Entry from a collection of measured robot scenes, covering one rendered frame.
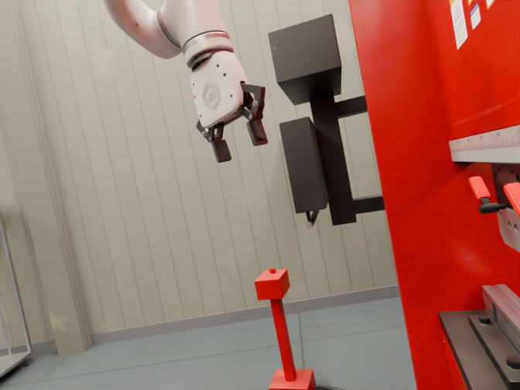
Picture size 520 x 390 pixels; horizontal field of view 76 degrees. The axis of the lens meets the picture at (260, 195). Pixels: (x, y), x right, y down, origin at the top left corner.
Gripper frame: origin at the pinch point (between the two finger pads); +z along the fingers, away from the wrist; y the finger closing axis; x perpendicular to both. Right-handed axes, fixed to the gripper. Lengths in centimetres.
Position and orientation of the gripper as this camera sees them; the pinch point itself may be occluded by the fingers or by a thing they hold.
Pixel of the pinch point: (240, 148)
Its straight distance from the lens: 57.7
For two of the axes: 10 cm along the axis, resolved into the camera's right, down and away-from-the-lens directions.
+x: 6.4, -2.2, 7.4
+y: 7.0, -2.2, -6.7
